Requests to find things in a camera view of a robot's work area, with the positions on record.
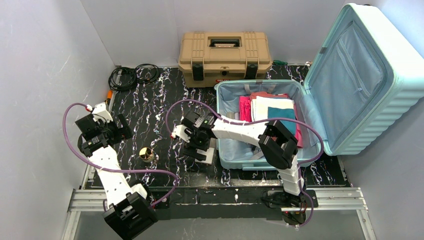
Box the teal and beige towel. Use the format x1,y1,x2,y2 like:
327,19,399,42
251,96,297,122

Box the magenta shorts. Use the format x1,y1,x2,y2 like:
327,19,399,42
239,96,252,122

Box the gold round compact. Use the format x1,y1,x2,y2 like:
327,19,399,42
139,147,156,163

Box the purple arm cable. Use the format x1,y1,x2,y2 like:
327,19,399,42
164,99,326,229
62,102,180,213

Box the pink camouflage pants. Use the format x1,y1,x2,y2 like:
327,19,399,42
294,124,303,149

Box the green handled screwdriver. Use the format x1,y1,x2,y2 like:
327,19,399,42
272,60,288,66

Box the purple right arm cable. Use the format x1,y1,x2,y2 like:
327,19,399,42
164,99,326,229

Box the tan plastic toolbox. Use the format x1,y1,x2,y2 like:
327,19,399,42
178,31,273,88

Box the orange handled screwdriver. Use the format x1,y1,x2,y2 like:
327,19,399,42
105,90,114,104

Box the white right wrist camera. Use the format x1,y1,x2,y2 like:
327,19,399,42
171,124,192,143

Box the light blue open suitcase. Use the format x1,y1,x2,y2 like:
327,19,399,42
215,3,424,166

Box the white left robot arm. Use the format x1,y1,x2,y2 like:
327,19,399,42
75,113,158,240

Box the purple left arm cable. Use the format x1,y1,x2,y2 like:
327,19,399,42
62,102,180,213

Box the white lavender tube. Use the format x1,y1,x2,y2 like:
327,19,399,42
225,111,240,121

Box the black coiled cable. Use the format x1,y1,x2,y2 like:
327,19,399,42
108,63,162,92

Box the white square packet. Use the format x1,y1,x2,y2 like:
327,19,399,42
194,147,216,165

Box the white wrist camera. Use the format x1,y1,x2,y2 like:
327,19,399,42
85,102,114,123
171,124,192,143

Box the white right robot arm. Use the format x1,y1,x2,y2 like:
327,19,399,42
171,111,305,196

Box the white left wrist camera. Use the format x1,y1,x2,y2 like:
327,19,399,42
85,102,114,123

